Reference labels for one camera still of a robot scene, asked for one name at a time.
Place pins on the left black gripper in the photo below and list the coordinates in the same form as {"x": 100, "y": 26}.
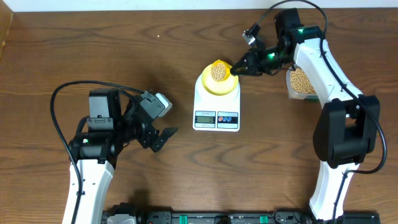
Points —
{"x": 166, "y": 132}

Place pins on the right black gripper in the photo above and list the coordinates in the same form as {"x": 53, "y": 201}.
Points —
{"x": 254, "y": 67}

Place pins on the yellow measuring scoop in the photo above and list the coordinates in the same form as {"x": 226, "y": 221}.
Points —
{"x": 220, "y": 70}

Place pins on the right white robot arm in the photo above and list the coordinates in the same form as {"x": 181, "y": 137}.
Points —
{"x": 348, "y": 138}

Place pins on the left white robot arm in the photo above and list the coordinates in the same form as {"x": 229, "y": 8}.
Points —
{"x": 116, "y": 118}

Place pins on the yellow bowl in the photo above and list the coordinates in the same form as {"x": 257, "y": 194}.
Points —
{"x": 218, "y": 88}

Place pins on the white digital kitchen scale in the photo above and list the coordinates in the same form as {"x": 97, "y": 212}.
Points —
{"x": 216, "y": 113}

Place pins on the clear container of soybeans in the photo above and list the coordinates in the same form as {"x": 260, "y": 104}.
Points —
{"x": 298, "y": 84}

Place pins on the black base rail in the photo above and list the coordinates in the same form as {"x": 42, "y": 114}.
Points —
{"x": 128, "y": 213}

